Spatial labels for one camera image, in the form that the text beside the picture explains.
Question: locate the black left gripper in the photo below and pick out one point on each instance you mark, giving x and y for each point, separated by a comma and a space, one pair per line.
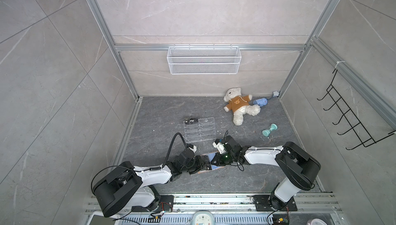
201, 160

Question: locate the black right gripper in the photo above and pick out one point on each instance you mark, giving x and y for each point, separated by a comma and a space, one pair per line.
218, 162

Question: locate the clear plastic card sleeves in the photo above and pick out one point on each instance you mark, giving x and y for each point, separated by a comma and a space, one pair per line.
208, 159

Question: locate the clear acrylic tiered holder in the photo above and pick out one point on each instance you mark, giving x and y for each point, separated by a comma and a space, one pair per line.
204, 130

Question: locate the black credit card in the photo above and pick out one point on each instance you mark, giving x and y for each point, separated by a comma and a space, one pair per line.
191, 121

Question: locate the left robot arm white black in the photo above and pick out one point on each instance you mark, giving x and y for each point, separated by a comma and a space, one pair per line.
129, 185

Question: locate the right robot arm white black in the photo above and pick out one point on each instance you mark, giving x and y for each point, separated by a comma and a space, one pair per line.
299, 167

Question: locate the white teddy bear brown shirt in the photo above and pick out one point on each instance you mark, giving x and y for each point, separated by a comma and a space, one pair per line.
239, 105

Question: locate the blue cat-shaped toy device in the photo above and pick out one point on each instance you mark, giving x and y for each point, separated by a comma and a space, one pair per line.
261, 102

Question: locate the white round timer device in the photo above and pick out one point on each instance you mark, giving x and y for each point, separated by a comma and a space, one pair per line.
203, 218

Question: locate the white tablet device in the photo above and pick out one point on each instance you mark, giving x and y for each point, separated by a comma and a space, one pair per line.
99, 219

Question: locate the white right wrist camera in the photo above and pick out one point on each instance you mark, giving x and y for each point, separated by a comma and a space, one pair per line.
219, 146

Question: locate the aluminium rail front frame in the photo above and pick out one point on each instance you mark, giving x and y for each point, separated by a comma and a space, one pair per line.
234, 209

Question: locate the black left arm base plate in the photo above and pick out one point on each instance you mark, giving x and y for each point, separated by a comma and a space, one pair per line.
164, 203

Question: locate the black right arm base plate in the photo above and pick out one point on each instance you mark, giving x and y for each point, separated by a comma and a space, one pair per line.
267, 203

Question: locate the white wire mesh basket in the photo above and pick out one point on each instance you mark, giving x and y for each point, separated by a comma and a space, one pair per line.
204, 60

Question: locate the black wire hook rack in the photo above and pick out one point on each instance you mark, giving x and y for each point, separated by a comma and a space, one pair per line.
355, 125

